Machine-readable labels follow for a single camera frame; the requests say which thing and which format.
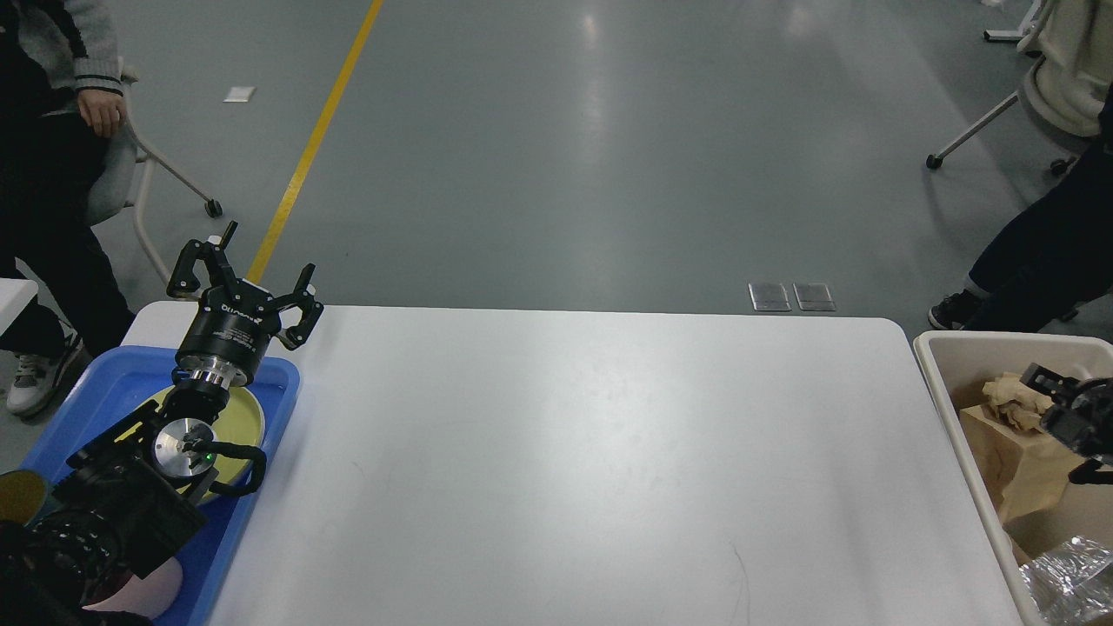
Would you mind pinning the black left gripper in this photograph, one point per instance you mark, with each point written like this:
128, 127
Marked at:
228, 328

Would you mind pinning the pink mug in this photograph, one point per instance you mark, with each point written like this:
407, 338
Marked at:
149, 597

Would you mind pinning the blue plastic tray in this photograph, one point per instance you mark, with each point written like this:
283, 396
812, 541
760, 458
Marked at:
112, 386

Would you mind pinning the brown paper bag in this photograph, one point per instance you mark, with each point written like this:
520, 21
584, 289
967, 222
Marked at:
1026, 475

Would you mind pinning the person in grey sweater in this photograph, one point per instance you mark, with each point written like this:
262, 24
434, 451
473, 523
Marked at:
61, 104

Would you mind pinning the grey chair at left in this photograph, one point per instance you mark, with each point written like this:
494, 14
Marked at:
128, 173

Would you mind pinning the yellow plate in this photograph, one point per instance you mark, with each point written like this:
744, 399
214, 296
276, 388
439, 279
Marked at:
241, 422

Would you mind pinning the silver foil bag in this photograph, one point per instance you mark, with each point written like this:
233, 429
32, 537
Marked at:
1071, 584

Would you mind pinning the blue mug yellow inside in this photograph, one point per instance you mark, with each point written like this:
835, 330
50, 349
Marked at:
23, 495

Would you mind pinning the metal floor socket plates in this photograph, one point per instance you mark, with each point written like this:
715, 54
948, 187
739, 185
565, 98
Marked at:
776, 297

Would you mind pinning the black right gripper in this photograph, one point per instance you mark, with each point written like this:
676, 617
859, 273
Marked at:
1080, 418

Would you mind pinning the brown paper ball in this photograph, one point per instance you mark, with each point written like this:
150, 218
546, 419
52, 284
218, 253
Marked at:
1014, 403

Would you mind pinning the person in dark clothes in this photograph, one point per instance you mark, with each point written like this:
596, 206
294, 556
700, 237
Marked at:
1049, 258

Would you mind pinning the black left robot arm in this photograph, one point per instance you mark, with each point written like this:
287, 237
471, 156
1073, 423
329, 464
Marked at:
131, 498

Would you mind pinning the beige plastic bin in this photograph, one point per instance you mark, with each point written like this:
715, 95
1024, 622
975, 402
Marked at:
955, 365

